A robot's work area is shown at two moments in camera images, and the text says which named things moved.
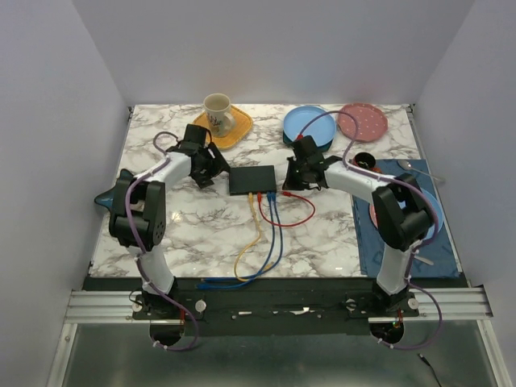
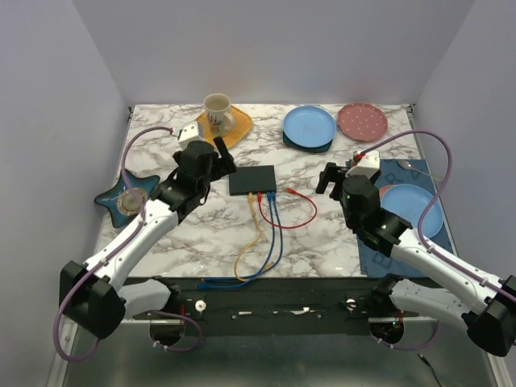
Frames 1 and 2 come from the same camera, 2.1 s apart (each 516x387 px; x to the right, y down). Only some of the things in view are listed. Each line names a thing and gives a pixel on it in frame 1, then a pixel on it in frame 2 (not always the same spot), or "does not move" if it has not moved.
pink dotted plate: x=372 y=120 does not move
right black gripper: x=290 y=184 -> x=327 y=175
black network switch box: x=251 y=180 does not move
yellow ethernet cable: x=251 y=205 does not move
